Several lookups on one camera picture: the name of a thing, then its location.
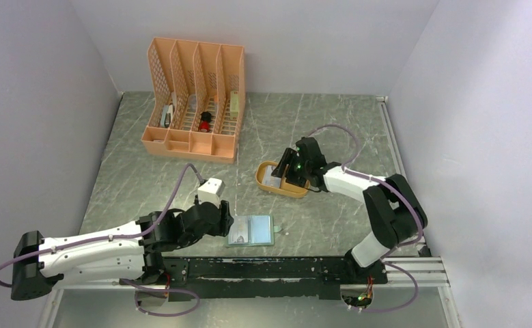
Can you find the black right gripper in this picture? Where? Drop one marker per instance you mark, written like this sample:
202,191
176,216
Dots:
286,158

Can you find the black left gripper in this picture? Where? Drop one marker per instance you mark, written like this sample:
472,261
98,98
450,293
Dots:
223,225

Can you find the yellow oval tray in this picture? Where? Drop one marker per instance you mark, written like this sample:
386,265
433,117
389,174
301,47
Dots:
286,189

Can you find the green leather card holder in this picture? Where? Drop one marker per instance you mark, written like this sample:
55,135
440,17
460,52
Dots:
262,231

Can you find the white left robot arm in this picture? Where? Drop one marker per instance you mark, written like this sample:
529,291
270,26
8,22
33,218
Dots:
131,251

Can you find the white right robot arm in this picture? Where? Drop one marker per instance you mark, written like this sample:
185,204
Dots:
394,212

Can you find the grey credit card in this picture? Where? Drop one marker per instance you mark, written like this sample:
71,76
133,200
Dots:
269,180

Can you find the pale green eraser box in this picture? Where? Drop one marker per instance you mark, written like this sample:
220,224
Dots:
234,105

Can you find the red black stamp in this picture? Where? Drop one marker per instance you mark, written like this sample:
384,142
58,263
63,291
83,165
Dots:
205,120

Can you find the grey white utility knife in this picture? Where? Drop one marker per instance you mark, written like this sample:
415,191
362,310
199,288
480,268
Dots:
167,115

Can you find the orange plastic desk organizer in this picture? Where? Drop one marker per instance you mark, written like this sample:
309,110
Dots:
195,77

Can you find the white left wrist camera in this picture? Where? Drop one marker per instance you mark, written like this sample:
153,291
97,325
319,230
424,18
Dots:
211,191

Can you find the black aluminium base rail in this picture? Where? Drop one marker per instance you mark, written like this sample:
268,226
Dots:
227,278

